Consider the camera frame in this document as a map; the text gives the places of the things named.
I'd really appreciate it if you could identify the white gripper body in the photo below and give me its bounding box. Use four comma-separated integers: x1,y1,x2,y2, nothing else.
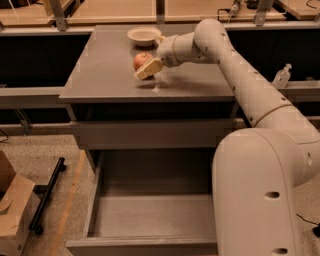
157,35,180,67

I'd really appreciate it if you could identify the red apple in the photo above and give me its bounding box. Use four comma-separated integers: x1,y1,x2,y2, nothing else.
133,52,153,71

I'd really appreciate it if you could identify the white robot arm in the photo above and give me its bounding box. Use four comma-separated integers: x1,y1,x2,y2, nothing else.
135,19,320,256

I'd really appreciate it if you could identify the grey drawer cabinet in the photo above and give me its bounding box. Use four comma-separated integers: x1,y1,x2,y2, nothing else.
59,25,245,166

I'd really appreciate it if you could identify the closed grey top drawer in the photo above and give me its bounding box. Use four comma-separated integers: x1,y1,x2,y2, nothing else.
70,119,234,150

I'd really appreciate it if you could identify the open grey middle drawer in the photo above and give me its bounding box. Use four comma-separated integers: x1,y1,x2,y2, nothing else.
66,148,217,256

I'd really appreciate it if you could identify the white bowl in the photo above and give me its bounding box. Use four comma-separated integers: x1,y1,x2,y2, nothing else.
127,26,162,47

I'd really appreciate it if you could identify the clear sanitizer bottle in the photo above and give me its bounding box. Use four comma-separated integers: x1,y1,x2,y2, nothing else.
272,63,292,88

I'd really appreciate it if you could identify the black bar stand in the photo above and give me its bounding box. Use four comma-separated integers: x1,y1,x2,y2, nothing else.
29,157,66,235

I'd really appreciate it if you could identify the cardboard box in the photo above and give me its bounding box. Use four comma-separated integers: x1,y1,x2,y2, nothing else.
0,151,40,256

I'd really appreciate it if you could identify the grey metal rail frame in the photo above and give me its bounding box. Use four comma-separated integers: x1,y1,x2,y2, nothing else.
0,20,320,111

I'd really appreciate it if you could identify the black floor cable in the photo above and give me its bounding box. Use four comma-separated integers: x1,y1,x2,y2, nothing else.
295,213,320,238

